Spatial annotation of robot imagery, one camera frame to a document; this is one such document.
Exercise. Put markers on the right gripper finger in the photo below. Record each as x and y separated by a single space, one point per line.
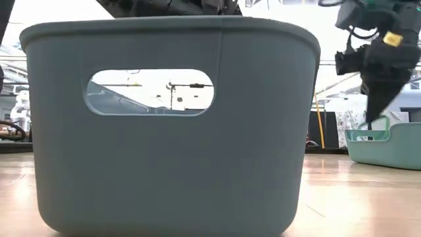
378 98

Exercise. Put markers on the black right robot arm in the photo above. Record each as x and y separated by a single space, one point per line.
361 13

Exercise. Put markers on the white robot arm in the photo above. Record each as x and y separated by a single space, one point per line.
19 108

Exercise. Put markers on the white draped cloth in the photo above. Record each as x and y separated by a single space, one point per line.
399 116

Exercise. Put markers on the patterned white cloth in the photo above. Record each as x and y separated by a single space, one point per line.
350 125

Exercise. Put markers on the light teal plastic basket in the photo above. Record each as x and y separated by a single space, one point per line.
394 151

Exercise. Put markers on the black computer case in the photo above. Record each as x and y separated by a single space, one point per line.
329 131

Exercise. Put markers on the dark teal plastic basket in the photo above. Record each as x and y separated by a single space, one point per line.
164 171

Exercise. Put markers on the black curved tube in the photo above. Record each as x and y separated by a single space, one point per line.
13 124

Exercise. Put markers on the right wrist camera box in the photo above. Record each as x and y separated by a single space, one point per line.
348 62

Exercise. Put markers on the black distant rig frame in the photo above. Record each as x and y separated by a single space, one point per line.
171 97

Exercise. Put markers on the black metal table frame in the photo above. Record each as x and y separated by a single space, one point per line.
10 148

